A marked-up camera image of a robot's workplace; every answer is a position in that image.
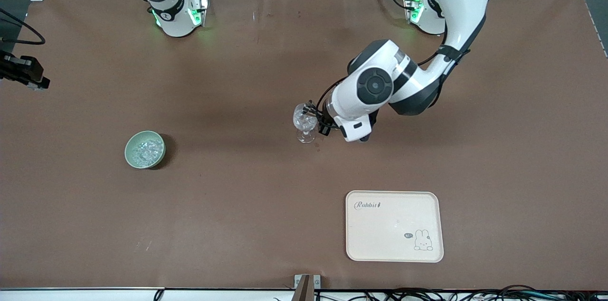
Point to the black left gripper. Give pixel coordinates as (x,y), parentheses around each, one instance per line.
(324,121)

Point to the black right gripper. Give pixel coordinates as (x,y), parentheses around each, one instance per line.
(19,69)

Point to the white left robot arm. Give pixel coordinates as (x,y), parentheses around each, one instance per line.
(456,6)

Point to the clear wine glass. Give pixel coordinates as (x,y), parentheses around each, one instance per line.
(301,123)

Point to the clear ice cubes pile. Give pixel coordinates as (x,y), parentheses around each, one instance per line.
(146,151)

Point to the brown table cover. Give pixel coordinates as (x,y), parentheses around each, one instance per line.
(237,78)

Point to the pale green ceramic bowl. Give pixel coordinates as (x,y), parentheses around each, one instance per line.
(129,153)

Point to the cream rabbit print tray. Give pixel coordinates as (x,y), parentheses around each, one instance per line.
(380,234)

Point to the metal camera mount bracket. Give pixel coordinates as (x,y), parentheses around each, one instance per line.
(304,289)

